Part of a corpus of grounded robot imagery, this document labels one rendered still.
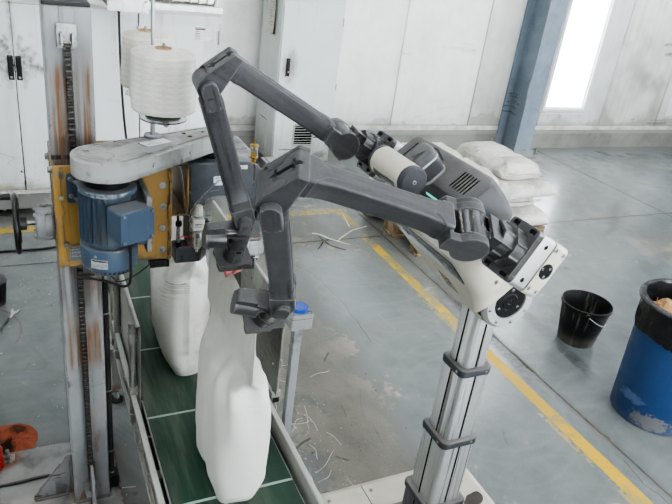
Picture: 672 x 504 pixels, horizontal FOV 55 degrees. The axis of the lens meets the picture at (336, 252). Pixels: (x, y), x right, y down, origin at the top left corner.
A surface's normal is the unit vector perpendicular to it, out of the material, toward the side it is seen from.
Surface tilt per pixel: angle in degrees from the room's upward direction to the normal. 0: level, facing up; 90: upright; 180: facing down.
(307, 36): 90
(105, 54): 90
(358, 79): 90
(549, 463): 0
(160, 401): 0
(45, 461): 0
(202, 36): 90
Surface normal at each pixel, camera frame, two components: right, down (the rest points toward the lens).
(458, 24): 0.41, 0.44
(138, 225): 0.76, 0.36
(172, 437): 0.12, -0.89
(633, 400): -0.83, 0.20
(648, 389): -0.67, 0.29
